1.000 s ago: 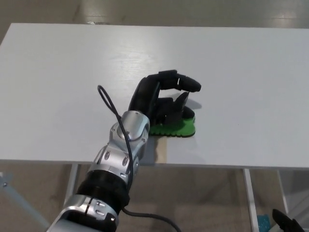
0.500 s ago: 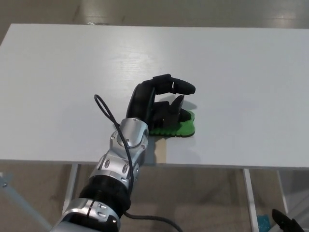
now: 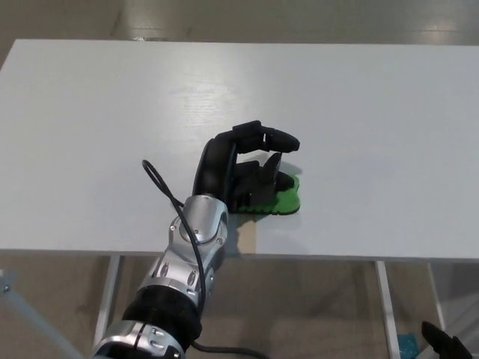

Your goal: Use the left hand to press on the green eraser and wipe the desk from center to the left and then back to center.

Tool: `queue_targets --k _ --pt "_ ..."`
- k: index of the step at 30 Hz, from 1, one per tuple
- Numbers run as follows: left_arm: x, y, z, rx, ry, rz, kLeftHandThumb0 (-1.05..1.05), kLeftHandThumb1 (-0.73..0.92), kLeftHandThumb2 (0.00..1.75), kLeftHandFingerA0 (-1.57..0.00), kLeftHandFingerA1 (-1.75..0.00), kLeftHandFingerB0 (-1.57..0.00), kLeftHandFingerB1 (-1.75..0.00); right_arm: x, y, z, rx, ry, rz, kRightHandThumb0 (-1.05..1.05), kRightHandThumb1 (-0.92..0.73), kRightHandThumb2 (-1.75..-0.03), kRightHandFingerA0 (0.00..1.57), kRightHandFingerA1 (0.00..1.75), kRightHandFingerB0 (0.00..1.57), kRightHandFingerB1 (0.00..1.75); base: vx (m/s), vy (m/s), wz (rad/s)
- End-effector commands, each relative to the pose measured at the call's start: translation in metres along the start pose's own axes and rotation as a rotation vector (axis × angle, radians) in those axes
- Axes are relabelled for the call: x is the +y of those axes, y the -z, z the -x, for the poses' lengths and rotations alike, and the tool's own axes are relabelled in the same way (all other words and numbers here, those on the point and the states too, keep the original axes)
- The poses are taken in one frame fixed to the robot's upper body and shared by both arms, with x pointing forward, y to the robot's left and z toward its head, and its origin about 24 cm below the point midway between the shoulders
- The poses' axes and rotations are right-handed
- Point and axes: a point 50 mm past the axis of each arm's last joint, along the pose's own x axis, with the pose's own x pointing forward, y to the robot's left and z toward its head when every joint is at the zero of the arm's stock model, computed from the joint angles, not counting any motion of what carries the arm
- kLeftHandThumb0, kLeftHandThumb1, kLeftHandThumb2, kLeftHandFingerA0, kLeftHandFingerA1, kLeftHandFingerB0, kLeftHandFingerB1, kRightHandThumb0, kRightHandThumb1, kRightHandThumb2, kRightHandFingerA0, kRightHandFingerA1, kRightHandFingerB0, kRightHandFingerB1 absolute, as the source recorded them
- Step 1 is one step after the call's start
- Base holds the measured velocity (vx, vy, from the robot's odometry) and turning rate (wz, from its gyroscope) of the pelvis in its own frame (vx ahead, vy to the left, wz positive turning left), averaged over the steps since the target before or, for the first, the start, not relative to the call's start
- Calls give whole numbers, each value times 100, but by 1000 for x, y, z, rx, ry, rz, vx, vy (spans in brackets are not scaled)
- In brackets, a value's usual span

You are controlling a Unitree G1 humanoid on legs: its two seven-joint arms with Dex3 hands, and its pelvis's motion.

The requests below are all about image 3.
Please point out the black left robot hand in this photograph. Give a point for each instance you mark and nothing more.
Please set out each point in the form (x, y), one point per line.
(211, 168)

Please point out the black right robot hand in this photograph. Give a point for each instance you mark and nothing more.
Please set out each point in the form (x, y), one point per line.
(445, 342)

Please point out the green whiteboard eraser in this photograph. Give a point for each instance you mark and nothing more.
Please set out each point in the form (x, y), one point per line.
(288, 202)

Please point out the grey metal stand beam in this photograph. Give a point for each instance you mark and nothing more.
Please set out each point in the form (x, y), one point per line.
(466, 325)
(30, 314)

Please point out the teal textured object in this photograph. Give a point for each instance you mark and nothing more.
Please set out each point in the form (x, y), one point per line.
(407, 346)

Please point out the white table leg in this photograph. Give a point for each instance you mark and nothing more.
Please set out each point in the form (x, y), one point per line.
(108, 291)
(436, 295)
(385, 299)

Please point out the beige tape strip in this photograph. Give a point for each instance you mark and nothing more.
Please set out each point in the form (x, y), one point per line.
(250, 237)

